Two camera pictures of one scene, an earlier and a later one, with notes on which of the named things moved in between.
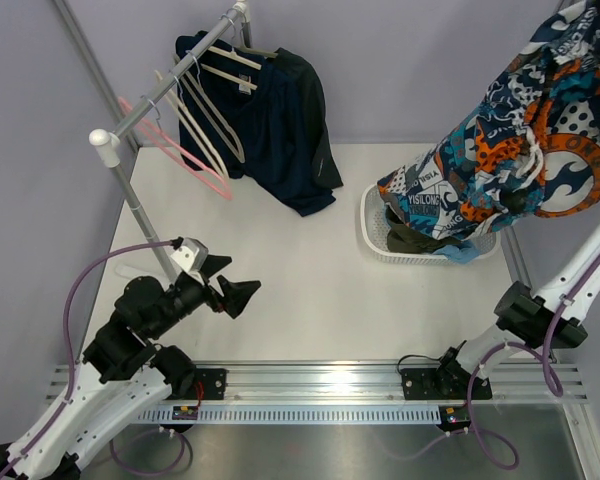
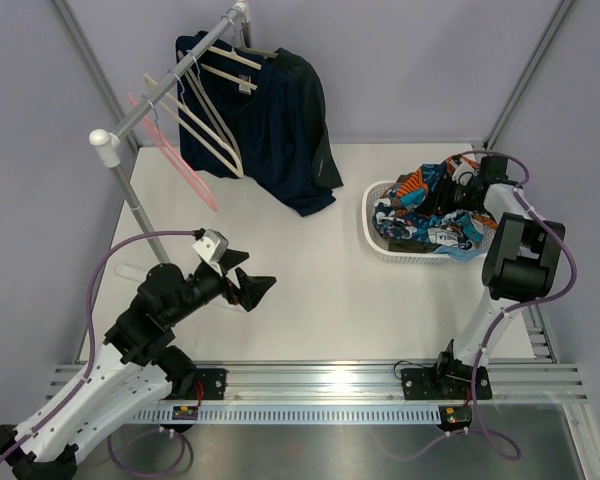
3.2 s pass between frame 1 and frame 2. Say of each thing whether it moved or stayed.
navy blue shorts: stayed
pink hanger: moved
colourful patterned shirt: moved
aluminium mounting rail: stayed
